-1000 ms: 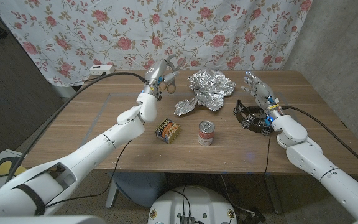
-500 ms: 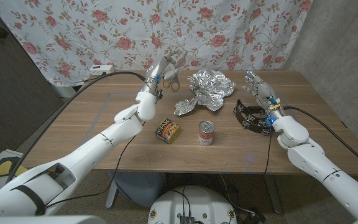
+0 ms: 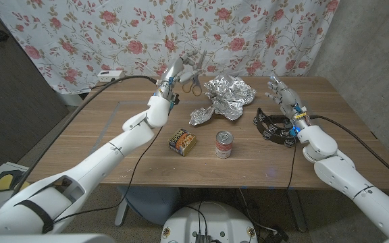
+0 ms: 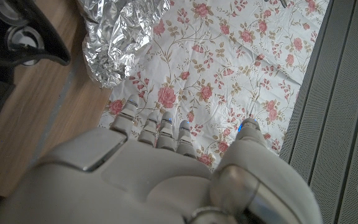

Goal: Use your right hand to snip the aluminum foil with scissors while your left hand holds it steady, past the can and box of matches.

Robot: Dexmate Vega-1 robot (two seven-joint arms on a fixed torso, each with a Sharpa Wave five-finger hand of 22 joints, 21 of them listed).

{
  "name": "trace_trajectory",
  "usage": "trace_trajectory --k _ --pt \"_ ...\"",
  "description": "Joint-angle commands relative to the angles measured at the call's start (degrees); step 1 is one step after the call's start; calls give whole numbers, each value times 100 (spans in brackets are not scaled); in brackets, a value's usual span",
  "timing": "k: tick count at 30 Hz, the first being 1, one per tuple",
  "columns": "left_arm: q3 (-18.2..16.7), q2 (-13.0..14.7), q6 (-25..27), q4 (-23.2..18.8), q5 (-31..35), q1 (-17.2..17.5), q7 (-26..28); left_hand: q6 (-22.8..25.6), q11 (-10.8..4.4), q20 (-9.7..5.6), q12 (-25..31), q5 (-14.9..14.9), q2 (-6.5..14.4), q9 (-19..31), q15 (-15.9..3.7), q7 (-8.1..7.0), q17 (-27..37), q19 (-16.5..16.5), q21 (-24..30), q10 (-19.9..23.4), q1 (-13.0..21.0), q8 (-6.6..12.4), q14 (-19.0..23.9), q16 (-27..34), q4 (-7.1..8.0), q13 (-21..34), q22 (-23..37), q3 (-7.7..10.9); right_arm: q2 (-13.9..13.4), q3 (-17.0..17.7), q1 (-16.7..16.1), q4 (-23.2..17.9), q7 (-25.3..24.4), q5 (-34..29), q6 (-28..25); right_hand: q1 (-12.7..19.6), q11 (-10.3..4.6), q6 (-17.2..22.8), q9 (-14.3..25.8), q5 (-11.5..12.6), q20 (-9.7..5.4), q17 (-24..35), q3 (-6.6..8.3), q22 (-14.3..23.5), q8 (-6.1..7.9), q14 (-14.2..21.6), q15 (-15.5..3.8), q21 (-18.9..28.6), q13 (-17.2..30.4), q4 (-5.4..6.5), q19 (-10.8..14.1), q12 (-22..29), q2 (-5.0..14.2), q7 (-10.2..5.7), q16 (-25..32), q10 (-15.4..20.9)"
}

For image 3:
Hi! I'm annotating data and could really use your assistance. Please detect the black power strip cable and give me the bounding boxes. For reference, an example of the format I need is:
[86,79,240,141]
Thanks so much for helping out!
[91,78,116,90]

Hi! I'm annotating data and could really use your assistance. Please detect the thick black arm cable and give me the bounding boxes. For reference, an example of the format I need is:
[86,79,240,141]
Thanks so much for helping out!
[311,114,389,189]
[11,74,158,197]

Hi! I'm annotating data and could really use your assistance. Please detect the red white soup can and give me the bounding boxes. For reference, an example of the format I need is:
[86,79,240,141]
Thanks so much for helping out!
[215,130,234,159]

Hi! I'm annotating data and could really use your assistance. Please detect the small black torso box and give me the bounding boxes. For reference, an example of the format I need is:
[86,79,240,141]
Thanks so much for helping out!
[194,232,213,243]

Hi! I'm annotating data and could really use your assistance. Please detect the yellow blue Spam box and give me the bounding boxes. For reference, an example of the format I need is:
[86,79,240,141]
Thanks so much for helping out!
[167,128,197,157]

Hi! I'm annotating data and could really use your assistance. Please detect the small crumpled aluminum foil piece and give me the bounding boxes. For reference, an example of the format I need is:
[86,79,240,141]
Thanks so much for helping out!
[189,105,215,127]

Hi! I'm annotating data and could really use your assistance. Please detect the grey table leg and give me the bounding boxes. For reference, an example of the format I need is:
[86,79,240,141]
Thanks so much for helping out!
[287,188,309,233]

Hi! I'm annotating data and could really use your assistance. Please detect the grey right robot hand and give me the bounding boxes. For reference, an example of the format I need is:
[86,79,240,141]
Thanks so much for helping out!
[265,74,309,126]

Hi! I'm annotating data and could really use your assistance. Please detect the black tambourine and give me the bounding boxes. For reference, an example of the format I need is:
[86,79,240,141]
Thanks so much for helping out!
[253,107,300,149]

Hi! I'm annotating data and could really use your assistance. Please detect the black torso cable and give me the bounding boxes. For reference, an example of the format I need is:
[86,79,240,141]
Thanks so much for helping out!
[184,201,209,234]

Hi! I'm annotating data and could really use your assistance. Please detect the dark wooden door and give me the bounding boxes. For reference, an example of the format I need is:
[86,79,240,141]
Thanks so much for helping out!
[0,0,70,180]

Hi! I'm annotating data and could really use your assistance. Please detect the white power strip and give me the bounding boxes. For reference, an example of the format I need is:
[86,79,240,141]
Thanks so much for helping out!
[97,70,126,83]

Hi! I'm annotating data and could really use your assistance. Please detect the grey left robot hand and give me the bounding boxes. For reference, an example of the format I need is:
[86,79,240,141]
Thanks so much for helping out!
[156,50,204,99]

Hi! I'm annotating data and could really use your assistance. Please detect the white table leg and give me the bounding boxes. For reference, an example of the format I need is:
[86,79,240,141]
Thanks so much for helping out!
[114,194,128,226]

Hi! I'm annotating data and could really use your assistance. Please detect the black power adapter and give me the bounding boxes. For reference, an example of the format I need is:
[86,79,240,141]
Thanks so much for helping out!
[265,225,290,243]

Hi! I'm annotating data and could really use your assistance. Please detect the grey scissors with orange handles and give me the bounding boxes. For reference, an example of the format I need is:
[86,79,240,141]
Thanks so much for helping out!
[182,49,208,97]

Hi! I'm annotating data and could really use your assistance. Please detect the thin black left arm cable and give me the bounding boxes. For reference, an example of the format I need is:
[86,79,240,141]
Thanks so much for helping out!
[52,125,164,224]

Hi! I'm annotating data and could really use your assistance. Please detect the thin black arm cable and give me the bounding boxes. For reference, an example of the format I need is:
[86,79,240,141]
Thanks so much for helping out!
[52,125,164,224]
[286,144,297,190]

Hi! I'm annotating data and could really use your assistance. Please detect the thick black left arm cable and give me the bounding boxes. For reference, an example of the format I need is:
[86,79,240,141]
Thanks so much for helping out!
[11,74,158,197]

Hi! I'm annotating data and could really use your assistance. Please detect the white robot torso base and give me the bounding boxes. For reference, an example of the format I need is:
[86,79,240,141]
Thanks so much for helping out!
[160,201,259,243]

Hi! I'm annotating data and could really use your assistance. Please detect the grey stool under table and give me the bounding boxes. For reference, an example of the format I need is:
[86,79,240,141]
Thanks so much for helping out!
[117,186,182,226]

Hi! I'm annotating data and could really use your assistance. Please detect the large crumpled aluminum foil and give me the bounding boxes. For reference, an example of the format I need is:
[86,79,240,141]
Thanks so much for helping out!
[203,74,257,122]

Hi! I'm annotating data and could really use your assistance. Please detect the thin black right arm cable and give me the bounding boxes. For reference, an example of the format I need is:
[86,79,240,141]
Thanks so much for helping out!
[286,144,297,190]

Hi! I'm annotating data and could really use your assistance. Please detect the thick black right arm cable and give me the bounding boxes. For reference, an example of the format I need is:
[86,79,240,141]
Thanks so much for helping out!
[311,114,389,189]

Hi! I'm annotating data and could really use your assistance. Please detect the floral backdrop cloth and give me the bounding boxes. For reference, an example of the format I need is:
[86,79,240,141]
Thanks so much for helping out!
[0,0,340,95]

